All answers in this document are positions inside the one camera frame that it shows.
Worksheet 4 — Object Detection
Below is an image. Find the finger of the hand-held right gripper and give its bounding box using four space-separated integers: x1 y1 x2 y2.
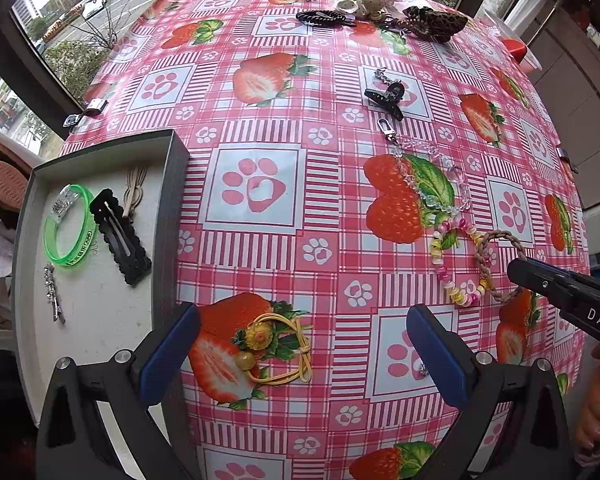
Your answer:
524 258 600 296
507 258 580 311

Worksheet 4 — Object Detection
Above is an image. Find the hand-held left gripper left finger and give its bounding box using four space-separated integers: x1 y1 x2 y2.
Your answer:
36 302 201 480

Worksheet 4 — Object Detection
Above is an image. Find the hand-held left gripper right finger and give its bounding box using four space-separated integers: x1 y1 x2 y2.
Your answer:
406 304 573 480

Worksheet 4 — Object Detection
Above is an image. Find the brown braided bracelet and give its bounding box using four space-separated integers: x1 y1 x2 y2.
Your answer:
474 230 530 303

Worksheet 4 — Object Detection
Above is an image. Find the grey shallow tray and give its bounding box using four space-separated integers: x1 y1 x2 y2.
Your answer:
11 129 189 441

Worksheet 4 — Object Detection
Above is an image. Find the pastel candy bead bracelet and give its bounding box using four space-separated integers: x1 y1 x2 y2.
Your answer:
430 217 495 308

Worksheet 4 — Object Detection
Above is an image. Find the yellow flower hair tie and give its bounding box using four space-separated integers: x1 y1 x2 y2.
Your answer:
231 310 315 386

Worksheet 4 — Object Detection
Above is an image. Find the black snap hair clip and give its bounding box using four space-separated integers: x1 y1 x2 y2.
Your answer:
89 187 152 287

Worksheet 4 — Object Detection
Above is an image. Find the silver rhinestone hair clip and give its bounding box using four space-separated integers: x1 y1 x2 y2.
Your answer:
42 261 66 323

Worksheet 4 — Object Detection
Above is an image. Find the green translucent bangle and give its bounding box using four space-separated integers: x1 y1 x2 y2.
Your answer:
43 184 98 268

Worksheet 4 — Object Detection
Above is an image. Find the beige hair clip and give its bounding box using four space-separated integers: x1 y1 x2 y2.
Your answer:
122 165 148 221

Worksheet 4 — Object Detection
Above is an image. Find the person's right hand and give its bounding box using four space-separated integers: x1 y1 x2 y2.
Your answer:
574 342 600 456

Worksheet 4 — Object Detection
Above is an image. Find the metal tablecloth clamp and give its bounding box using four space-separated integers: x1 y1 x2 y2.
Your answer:
554 145 580 176
62 100 108 128

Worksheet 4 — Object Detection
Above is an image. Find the grey cabinet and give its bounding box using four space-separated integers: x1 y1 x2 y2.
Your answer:
524 0 600 211

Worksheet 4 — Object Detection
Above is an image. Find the red plastic stool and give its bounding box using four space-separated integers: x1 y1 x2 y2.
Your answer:
500 35 530 61

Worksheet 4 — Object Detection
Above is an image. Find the black claw hair clip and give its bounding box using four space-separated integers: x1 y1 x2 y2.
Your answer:
364 82 407 122

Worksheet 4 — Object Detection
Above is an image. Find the brown slipper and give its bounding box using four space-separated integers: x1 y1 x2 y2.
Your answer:
0 141 31 166
0 160 33 216

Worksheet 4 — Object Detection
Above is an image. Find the strawberry print pink tablecloth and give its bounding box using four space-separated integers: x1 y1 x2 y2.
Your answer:
60 0 593 480

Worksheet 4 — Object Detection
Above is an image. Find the leopard print hair claw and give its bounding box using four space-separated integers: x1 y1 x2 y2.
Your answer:
402 6 468 43

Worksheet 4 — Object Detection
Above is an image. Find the black oval hair clip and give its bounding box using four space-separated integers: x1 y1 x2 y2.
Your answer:
296 9 358 28

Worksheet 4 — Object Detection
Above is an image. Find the clear crystal bead keychain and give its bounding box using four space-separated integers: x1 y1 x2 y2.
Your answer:
377 117 473 216

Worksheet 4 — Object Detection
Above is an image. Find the brown hair tie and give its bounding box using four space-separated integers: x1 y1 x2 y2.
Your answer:
367 10 411 36

